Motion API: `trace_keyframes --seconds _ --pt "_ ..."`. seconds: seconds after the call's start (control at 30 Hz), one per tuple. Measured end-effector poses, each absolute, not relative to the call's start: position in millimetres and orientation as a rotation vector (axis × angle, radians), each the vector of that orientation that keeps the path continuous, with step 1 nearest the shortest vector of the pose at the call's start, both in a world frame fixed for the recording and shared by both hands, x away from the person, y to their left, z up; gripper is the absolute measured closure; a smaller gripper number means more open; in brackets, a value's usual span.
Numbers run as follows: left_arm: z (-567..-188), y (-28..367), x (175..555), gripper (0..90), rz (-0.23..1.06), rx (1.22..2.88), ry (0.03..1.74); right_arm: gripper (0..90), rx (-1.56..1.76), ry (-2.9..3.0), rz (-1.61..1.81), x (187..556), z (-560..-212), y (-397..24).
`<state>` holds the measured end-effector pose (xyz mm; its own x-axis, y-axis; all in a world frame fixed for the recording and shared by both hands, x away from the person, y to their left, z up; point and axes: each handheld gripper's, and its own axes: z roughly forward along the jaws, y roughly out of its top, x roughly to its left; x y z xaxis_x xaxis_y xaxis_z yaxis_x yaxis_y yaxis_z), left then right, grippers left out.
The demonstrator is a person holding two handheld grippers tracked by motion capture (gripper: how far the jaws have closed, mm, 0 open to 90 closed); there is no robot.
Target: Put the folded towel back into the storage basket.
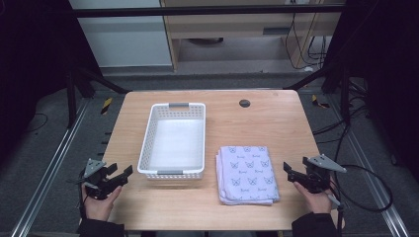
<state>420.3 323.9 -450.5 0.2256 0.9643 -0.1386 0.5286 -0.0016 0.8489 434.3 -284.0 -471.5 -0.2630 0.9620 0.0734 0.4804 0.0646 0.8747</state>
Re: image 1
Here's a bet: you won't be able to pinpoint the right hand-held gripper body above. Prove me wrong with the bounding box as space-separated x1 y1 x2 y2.
301 153 348 195

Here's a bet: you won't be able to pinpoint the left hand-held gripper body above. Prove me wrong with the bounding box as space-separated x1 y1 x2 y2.
67 158 121 201

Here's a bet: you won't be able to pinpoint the person's right hand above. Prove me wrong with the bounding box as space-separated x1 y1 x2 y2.
293 181 334 214

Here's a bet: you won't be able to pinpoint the person's left hand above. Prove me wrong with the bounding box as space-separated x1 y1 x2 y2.
81 183 124 222

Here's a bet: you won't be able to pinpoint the folded lilac patterned cloth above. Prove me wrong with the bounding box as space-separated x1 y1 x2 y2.
215 145 282 206

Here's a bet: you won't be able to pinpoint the white plastic basket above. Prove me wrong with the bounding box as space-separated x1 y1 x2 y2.
136 102 208 181

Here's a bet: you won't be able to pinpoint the yellow black tape strip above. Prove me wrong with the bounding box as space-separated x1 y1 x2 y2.
100 97 114 116
310 94 331 110

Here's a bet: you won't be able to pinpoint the black metal stand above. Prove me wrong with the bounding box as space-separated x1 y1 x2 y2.
64 63 131 130
284 62 352 125

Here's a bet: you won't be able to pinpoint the white cabinet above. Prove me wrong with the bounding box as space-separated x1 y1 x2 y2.
68 0 174 69

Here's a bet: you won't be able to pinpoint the black curtain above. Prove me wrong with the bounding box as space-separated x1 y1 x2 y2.
323 0 419 184
0 0 104 167

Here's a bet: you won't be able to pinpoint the wooden desk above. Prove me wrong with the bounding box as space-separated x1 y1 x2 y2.
159 0 344 72

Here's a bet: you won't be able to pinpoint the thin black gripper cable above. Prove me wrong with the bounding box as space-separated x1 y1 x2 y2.
77 186 87 220

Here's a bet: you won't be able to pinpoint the metal floor rail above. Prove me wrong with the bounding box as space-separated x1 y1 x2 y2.
9 98 92 237
329 94 412 237

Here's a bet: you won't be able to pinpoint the black floor cables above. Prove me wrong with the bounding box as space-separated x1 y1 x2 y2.
311 78 375 162

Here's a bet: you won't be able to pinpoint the thin floor cable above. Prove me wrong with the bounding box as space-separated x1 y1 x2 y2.
24 112 49 134

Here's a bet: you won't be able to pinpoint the hanging black cables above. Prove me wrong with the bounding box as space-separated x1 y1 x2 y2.
284 12 331 72

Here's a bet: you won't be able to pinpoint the black horizontal frame bar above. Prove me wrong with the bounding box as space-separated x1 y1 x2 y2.
70 4 346 19

